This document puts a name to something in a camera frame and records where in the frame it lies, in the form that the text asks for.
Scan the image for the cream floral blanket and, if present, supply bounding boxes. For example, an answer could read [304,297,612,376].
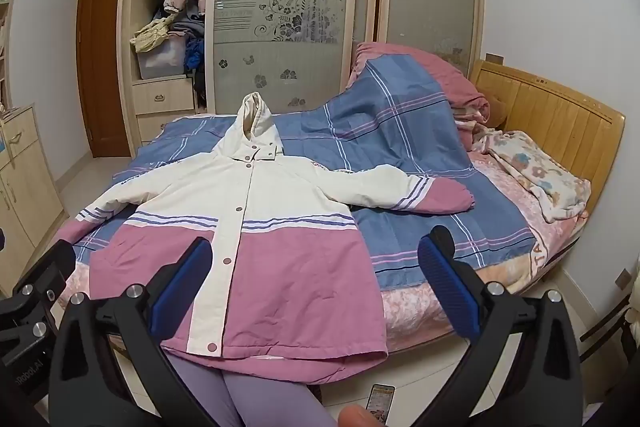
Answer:
[481,128,592,224]

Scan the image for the beige side cabinet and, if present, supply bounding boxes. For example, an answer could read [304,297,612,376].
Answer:
[0,104,64,299]

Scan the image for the brown wooden door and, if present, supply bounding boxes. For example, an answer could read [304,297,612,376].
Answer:
[75,0,132,158]

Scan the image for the grey folded clothes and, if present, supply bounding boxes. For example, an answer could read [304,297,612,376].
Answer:
[172,14,207,38]

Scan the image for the clear plastic storage box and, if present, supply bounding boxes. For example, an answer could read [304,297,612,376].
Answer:
[135,34,187,80]

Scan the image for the colourful printed packet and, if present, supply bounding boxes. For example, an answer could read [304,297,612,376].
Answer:
[364,383,396,426]

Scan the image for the wooden headboard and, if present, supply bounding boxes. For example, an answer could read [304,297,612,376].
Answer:
[469,58,627,217]

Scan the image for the beige wardrobe drawer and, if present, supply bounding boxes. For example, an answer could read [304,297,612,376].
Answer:
[132,77,197,116]
[136,112,201,144]

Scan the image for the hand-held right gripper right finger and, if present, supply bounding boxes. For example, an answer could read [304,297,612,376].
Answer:
[416,225,584,427]

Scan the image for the dark blue clothes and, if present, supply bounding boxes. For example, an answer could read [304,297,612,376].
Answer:
[183,37,206,76]

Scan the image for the pink floral bed sheet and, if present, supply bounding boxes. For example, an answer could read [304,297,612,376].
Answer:
[54,154,590,354]

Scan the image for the beige crumpled cloth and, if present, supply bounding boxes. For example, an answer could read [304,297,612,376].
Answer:
[129,17,176,54]

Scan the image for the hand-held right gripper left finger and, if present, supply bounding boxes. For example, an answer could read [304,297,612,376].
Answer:
[47,237,215,427]

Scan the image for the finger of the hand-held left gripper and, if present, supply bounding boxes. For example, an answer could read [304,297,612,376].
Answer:
[12,239,77,309]

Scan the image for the pink and white hooded jacket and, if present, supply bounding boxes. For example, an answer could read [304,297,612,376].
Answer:
[75,92,474,383]

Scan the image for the person's foot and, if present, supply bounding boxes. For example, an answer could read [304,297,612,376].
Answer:
[338,404,374,427]

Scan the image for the blue plaid quilt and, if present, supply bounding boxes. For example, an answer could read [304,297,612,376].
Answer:
[112,41,539,294]

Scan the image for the person's purple pants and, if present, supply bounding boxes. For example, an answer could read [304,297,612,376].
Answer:
[164,351,342,427]

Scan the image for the frosted floral sliding door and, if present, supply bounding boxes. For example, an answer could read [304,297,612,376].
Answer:
[206,0,362,116]

